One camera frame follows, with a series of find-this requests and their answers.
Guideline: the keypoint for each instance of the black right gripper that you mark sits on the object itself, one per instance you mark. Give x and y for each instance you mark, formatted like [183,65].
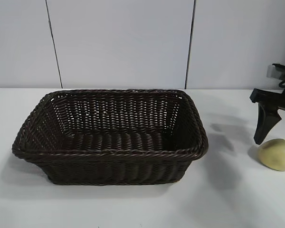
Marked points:
[275,101]

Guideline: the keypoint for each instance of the pale yellow egg yolk pastry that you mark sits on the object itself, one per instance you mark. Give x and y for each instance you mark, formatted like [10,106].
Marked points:
[274,155]

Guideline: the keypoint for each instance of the dark brown woven basket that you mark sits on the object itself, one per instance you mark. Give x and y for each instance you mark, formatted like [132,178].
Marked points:
[109,164]

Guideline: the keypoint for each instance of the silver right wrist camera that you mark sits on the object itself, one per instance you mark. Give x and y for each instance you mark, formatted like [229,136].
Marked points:
[271,71]

